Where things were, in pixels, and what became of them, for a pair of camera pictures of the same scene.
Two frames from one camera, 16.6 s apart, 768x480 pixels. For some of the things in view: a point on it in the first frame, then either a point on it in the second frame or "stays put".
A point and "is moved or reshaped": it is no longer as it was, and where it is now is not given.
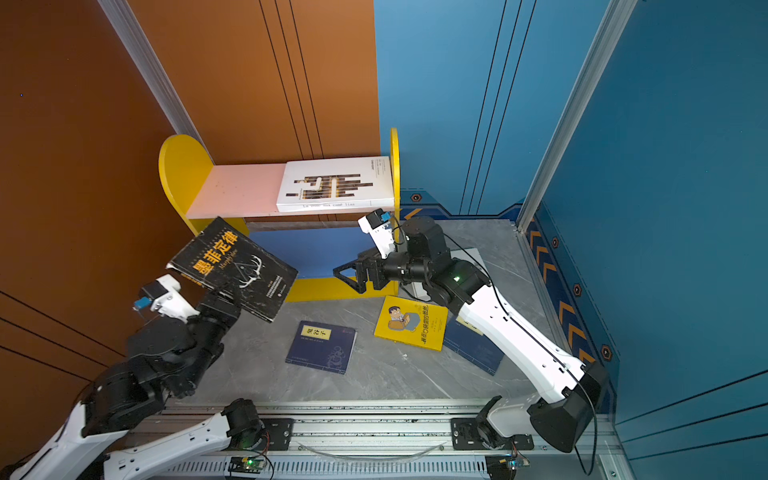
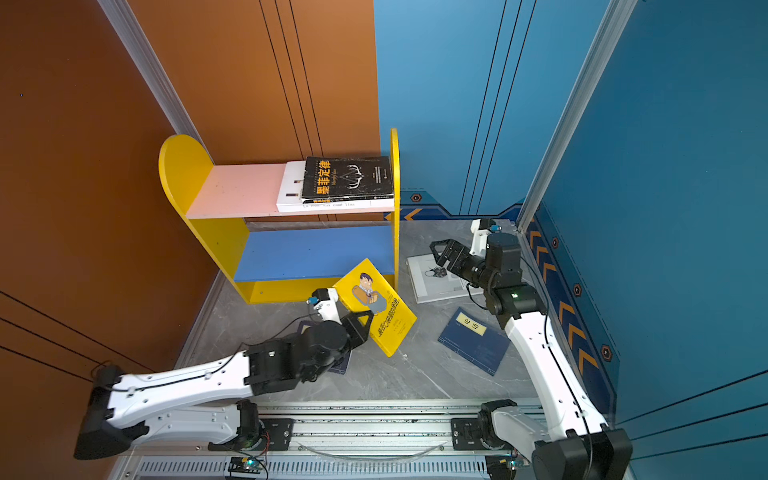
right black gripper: x=364 y=266 → x=454 y=248
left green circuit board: x=248 y=465 stays put
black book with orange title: x=222 y=254 → x=341 y=178
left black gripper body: x=213 y=321 → x=353 y=333
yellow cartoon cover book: x=412 y=322 is moved or reshaped
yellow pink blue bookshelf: x=314 y=245 stays put
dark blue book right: x=472 y=345 stays put
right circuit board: x=504 y=467 stays put
